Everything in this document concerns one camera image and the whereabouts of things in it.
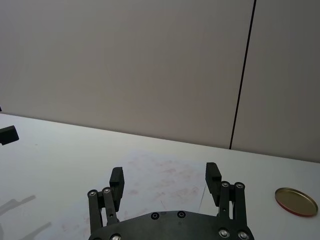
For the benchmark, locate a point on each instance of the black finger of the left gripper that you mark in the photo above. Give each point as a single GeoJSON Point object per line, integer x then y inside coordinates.
{"type": "Point", "coordinates": [8, 136]}

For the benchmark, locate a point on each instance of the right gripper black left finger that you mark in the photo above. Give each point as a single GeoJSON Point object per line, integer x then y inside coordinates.
{"type": "Point", "coordinates": [116, 185]}

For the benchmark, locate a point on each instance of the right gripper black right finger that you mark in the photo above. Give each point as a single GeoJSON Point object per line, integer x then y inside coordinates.
{"type": "Point", "coordinates": [212, 182]}

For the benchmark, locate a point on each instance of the round gold metal lid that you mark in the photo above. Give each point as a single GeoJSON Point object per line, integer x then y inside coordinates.
{"type": "Point", "coordinates": [296, 202]}

